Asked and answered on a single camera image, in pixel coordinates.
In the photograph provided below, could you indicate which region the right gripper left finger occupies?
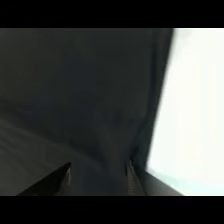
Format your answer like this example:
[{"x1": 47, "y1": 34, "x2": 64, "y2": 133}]
[{"x1": 17, "y1": 161, "x2": 72, "y2": 197}]

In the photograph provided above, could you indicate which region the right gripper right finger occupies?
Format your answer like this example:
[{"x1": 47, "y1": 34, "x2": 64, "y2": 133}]
[{"x1": 126, "y1": 160, "x2": 184, "y2": 197}]

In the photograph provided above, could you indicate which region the black garment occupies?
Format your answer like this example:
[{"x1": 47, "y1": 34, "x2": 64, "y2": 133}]
[{"x1": 0, "y1": 27, "x2": 176, "y2": 197}]

